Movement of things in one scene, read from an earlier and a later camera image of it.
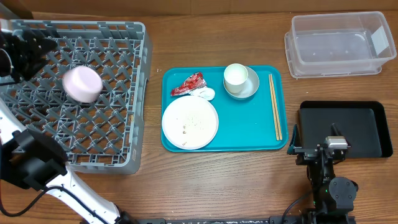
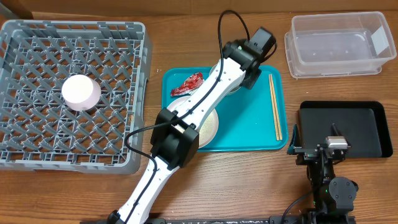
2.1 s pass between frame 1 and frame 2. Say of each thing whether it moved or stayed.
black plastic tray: stayed
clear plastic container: stayed
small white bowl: moved
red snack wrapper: stayed
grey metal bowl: moved
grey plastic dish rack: stayed
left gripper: moved
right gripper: stayed
